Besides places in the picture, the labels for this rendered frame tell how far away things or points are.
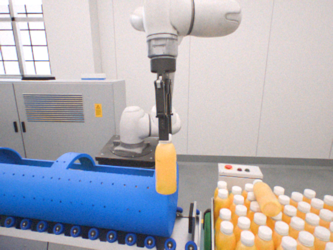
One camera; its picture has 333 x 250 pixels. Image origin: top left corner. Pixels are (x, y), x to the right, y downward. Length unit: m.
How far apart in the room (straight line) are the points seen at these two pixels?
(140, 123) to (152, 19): 0.81
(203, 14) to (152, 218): 0.64
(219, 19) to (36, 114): 2.37
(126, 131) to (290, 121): 3.07
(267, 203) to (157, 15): 0.69
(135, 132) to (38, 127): 1.64
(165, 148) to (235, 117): 3.08
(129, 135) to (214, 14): 0.90
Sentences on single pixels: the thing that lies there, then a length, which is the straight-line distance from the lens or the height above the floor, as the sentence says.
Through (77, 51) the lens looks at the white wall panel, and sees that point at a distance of 3.54.
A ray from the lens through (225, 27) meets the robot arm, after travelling 0.70.
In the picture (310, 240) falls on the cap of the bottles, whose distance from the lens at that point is 0.86.
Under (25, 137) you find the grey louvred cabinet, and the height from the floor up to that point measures 0.82.
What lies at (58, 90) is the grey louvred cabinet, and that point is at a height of 1.36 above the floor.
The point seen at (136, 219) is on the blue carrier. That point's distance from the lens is 0.81.
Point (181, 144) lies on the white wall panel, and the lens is 3.71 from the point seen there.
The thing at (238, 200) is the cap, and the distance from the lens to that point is 0.95.
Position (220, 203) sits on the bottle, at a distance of 0.98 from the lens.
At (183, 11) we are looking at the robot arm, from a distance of 0.65.
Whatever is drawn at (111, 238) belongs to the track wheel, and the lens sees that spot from 0.95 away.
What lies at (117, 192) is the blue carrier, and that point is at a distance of 0.80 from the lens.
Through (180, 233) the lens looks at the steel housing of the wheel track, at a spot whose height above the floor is 0.93.
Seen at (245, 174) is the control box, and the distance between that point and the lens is 1.12.
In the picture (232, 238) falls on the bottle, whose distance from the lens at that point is 0.82.
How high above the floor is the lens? 1.58
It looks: 15 degrees down
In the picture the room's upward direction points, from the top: straight up
